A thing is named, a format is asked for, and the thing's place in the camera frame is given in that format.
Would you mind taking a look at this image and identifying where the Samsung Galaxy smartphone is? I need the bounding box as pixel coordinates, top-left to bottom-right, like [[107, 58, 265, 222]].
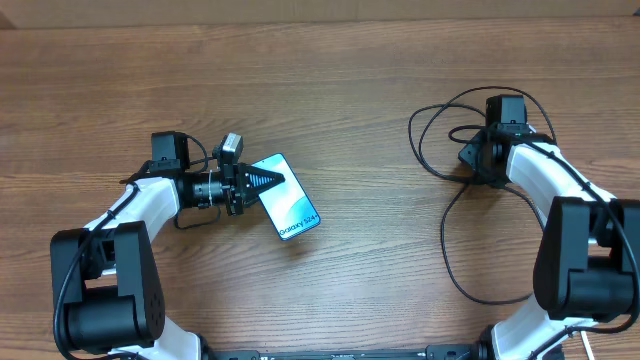
[[254, 153, 321, 241]]

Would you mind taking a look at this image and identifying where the black USB charging cable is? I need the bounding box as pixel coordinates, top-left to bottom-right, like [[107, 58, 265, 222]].
[[407, 85, 560, 306]]

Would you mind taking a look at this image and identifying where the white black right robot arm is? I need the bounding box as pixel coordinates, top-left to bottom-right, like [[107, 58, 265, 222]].
[[461, 95, 639, 359]]

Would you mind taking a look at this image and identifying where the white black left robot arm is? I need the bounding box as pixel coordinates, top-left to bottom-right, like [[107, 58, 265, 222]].
[[50, 131, 285, 359]]

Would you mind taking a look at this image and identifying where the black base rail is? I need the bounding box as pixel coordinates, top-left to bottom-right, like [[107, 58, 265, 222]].
[[206, 344, 490, 360]]

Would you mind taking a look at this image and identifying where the white power strip cord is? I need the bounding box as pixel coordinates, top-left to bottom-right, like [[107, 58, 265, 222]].
[[579, 329, 595, 360]]

